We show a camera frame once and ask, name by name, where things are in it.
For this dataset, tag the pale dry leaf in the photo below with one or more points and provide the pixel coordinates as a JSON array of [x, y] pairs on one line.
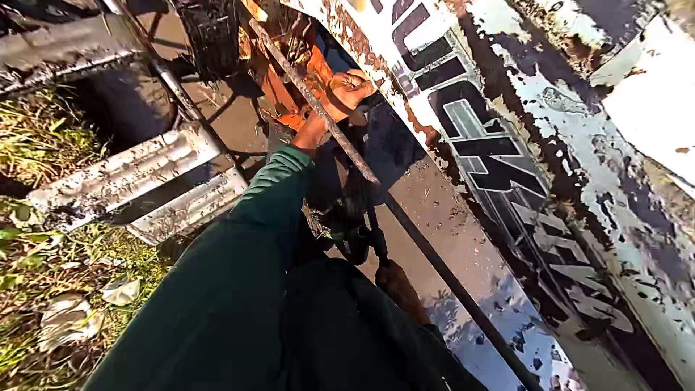
[[121, 291]]

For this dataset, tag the black machine part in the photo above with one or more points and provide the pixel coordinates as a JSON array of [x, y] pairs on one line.
[[353, 241]]

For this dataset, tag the dark muddy block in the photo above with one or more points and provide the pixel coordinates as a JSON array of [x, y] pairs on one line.
[[213, 38]]

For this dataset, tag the person's left forearm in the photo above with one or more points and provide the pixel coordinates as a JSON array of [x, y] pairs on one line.
[[239, 255]]

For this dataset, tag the person's right fingers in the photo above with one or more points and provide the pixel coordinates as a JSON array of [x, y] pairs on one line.
[[384, 273]]

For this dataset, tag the person's left fingers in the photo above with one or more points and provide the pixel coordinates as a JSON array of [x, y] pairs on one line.
[[359, 87]]

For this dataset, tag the person's right forearm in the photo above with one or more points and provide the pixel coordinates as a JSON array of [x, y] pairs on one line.
[[446, 358]]

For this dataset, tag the orange metal machine frame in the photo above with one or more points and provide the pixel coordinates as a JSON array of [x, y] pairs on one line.
[[278, 89]]

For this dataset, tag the person's left hand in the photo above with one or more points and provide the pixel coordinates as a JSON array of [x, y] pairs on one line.
[[343, 100]]

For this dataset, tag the white board with black lettering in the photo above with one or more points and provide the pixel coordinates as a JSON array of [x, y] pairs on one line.
[[521, 157]]

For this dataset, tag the long rusty metal rod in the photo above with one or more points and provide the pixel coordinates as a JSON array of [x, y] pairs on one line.
[[449, 282]]

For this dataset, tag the person's right hand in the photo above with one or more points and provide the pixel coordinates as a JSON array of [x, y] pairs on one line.
[[400, 288]]

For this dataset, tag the large crumpled pale leaf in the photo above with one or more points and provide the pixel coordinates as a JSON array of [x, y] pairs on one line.
[[66, 321]]

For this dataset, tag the person's body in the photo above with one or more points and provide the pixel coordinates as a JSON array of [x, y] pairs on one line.
[[336, 326]]

